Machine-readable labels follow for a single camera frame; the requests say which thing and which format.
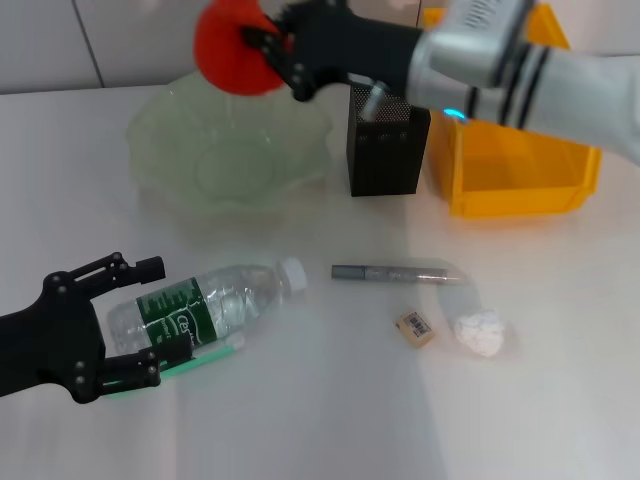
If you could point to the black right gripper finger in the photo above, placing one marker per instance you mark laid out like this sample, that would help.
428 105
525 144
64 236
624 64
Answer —
280 52
290 12

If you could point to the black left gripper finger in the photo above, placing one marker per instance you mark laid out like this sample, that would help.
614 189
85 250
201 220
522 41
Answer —
150 357
150 268

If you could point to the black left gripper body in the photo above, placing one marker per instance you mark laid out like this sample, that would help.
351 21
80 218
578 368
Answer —
50 340

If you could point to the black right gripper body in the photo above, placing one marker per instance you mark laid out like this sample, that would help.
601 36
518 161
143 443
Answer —
350 45

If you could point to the clear water bottle green label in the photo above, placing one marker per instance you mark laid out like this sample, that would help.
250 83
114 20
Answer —
225 300

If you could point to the white paper ball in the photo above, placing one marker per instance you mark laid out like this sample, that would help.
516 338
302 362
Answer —
478 332

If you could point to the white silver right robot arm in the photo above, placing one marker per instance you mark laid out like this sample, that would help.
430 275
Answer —
575 100

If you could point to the black mesh pen holder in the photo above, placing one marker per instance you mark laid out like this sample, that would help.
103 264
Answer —
385 155

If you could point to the green glass fruit bowl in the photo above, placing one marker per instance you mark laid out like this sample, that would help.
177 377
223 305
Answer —
225 160

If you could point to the grey marker pen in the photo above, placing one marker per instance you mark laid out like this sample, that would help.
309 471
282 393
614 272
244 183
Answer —
380 273

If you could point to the beige eraser with barcode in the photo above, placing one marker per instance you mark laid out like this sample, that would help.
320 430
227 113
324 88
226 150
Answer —
415 328

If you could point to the yellow plastic bin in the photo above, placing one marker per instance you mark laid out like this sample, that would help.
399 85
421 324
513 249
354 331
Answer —
520 170

